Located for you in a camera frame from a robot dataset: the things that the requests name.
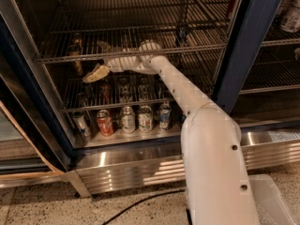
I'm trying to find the white plastic bin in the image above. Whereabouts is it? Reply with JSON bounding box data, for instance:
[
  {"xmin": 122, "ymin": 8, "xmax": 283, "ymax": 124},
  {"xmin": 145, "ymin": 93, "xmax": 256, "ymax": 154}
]
[{"xmin": 185, "ymin": 173, "xmax": 297, "ymax": 225}]

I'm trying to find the right compartment wire shelf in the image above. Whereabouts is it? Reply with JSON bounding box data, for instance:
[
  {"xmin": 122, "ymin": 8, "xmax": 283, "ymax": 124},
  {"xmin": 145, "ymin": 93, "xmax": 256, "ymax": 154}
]
[{"xmin": 240, "ymin": 19, "xmax": 300, "ymax": 95}]

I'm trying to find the blue silver can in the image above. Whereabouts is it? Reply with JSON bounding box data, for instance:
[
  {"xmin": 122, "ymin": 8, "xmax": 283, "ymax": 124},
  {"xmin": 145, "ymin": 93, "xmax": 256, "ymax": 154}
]
[{"xmin": 159, "ymin": 103, "xmax": 172, "ymax": 131}]

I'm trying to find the red cola can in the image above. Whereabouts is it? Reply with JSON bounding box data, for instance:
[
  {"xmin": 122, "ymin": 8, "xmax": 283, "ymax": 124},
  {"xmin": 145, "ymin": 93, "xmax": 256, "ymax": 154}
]
[{"xmin": 97, "ymin": 110, "xmax": 113, "ymax": 136}]

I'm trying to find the top wire shelf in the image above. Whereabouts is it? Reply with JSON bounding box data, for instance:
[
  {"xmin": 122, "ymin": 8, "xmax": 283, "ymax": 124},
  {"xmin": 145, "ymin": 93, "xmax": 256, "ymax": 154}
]
[{"xmin": 37, "ymin": 22, "xmax": 228, "ymax": 64}]

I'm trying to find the silver can far left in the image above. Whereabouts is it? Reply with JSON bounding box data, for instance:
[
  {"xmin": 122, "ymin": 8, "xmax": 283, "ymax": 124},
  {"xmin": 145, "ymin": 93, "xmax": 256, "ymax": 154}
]
[{"xmin": 72, "ymin": 112, "xmax": 91, "ymax": 138}]

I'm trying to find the white can right compartment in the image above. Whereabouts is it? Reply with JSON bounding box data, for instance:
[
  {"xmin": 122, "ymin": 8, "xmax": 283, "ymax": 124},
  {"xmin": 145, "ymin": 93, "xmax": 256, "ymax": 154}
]
[{"xmin": 280, "ymin": 0, "xmax": 300, "ymax": 33}]

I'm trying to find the black power cable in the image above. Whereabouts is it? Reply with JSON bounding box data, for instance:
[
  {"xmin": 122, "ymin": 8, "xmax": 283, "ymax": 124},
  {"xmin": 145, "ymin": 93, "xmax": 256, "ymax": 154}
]
[{"xmin": 101, "ymin": 188, "xmax": 186, "ymax": 225}]

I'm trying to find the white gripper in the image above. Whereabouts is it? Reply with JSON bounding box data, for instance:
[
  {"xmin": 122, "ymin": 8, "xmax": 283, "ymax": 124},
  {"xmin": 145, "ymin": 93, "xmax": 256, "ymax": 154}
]
[{"xmin": 82, "ymin": 40, "xmax": 141, "ymax": 83}]

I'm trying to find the lower wire shelf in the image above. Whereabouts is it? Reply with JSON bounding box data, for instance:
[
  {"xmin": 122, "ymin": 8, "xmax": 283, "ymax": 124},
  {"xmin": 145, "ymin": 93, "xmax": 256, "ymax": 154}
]
[{"xmin": 64, "ymin": 72, "xmax": 174, "ymax": 113}]

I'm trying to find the stainless steel fridge grille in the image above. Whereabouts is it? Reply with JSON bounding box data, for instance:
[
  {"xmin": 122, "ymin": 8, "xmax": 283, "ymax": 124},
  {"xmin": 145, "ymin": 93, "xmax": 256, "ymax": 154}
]
[{"xmin": 76, "ymin": 128, "xmax": 300, "ymax": 194}]

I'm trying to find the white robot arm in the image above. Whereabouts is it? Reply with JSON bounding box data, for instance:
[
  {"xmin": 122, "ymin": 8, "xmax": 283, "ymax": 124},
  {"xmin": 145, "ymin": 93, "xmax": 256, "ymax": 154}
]
[{"xmin": 83, "ymin": 40, "xmax": 260, "ymax": 225}]

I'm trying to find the dark blue fridge pillar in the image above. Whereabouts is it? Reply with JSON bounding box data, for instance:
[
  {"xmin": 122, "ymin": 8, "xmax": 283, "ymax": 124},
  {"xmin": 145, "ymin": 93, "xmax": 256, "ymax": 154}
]
[{"xmin": 211, "ymin": 0, "xmax": 281, "ymax": 113}]

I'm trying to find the white green red can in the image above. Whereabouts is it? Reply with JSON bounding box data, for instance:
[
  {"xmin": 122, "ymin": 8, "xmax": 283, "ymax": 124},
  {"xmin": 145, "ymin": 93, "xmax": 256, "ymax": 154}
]
[{"xmin": 138, "ymin": 106, "xmax": 153, "ymax": 133}]

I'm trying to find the open fridge glass door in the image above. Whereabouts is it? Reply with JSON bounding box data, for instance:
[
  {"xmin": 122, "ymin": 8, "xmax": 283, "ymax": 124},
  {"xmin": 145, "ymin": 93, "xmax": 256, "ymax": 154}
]
[{"xmin": 0, "ymin": 19, "xmax": 69, "ymax": 188}]

